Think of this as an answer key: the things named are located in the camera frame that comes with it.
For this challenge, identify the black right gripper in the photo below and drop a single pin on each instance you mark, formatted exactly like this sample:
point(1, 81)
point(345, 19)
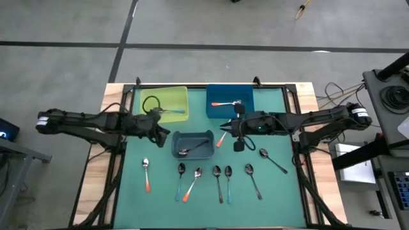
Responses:
point(252, 124)

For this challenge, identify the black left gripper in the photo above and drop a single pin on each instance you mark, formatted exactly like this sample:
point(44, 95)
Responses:
point(140, 124)

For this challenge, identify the plain silver metal spoon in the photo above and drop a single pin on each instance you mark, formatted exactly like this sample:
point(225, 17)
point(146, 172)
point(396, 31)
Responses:
point(217, 171)
point(182, 152)
point(263, 152)
point(249, 168)

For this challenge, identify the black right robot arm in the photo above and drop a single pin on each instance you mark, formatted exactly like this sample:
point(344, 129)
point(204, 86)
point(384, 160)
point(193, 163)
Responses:
point(313, 118)

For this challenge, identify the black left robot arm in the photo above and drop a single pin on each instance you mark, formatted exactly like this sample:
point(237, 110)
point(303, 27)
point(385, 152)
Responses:
point(86, 118)

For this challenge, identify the grey plastic bin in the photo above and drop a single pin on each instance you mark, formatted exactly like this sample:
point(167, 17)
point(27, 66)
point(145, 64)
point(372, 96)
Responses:
point(179, 137)

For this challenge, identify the blue plastic bin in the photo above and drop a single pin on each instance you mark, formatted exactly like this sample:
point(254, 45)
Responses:
point(220, 92)

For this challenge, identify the yellow-green plastic bin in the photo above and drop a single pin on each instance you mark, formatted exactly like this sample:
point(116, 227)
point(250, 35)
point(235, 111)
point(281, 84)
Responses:
point(177, 96)

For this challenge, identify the black table edge clamp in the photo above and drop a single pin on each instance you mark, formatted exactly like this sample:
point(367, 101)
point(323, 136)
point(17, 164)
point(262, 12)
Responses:
point(256, 81)
point(138, 81)

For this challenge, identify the green table mat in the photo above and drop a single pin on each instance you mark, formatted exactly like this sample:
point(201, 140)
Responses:
point(134, 198)

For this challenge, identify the black slanted bar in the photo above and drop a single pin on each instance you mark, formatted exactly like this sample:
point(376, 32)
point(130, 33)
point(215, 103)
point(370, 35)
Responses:
point(358, 155)

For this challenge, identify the white box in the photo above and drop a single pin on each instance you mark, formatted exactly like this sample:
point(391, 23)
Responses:
point(354, 172)

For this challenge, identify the grey equipment cart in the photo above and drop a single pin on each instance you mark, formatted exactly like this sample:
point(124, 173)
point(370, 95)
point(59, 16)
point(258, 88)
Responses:
point(372, 96)

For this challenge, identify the grey side table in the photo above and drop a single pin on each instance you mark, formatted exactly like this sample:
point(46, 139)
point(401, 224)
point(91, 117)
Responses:
point(19, 179)

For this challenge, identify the dark screen with blue glow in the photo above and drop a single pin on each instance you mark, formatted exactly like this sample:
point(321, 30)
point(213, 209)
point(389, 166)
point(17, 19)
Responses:
point(8, 129)

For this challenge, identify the small black floor object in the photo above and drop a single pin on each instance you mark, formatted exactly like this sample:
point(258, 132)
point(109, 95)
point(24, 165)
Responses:
point(377, 213)

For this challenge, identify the black pole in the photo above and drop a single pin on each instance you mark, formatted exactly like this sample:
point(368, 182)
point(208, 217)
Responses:
point(393, 67)

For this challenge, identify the white sheet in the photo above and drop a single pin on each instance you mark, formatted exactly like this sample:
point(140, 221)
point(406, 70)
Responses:
point(405, 127)

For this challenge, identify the keypad with coloured keys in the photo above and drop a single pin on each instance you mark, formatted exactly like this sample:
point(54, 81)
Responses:
point(402, 188)

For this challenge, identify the black metal table frame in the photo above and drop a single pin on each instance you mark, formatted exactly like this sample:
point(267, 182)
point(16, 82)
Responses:
point(116, 191)

